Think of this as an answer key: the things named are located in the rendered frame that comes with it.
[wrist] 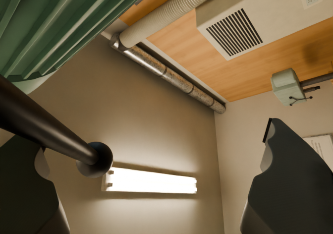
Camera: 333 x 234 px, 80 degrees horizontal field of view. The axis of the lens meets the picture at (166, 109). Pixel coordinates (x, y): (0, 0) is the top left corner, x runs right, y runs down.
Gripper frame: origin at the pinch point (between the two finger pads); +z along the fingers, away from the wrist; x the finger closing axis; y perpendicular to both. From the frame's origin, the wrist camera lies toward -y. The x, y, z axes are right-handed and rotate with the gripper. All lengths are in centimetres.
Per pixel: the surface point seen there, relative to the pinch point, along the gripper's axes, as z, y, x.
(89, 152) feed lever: 0.9, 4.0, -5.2
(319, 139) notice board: 172, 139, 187
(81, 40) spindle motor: 6.5, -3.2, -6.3
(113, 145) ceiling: 128, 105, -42
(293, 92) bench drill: 166, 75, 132
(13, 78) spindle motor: 5.9, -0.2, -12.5
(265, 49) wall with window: 201, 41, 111
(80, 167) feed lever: 2.7, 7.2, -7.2
